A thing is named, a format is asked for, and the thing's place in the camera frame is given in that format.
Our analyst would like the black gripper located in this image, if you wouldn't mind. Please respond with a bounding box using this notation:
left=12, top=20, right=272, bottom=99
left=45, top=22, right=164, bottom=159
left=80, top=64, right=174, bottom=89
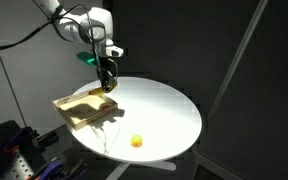
left=95, top=56, right=119, bottom=94

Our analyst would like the wooden tray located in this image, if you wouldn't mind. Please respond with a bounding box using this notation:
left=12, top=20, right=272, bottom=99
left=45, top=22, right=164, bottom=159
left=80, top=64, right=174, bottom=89
left=52, top=87, right=119, bottom=131

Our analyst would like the yellow orange round fruit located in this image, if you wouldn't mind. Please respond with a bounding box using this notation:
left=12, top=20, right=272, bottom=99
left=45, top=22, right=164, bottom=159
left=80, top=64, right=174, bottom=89
left=130, top=134, right=144, bottom=149

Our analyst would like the black spring clamp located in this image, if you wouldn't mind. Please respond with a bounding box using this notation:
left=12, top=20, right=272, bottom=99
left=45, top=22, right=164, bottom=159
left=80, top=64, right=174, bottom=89
left=33, top=131, right=60, bottom=152

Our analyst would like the white table base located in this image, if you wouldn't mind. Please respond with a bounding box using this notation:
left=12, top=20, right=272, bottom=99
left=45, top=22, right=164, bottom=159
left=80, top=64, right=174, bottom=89
left=105, top=160, right=178, bottom=180

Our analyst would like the purple spring clamp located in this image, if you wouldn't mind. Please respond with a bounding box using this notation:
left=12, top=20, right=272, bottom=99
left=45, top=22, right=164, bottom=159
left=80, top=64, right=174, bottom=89
left=29, top=157, right=65, bottom=180

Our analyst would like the purple clamp with orange tip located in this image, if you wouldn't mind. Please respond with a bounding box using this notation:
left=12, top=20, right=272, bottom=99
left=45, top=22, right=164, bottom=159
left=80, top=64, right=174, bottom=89
left=2, top=126, right=38, bottom=154

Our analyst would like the perforated metal plate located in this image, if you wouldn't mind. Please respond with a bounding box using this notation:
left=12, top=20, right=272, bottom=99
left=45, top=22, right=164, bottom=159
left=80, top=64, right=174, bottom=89
left=0, top=149, right=36, bottom=180

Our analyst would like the grey diagonal metal strip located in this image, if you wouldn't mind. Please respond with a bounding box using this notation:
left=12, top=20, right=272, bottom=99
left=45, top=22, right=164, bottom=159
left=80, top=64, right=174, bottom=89
left=205, top=0, right=270, bottom=123

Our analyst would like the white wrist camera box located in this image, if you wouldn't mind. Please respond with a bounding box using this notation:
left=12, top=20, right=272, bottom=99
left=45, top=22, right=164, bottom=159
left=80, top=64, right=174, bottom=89
left=105, top=45, right=125, bottom=58

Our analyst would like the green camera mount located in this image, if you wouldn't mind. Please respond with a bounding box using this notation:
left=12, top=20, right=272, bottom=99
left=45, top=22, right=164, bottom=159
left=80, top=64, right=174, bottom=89
left=75, top=51, right=97, bottom=67

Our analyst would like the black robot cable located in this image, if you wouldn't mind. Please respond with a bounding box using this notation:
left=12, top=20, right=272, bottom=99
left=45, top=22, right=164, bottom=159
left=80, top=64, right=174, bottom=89
left=0, top=3, right=102, bottom=78

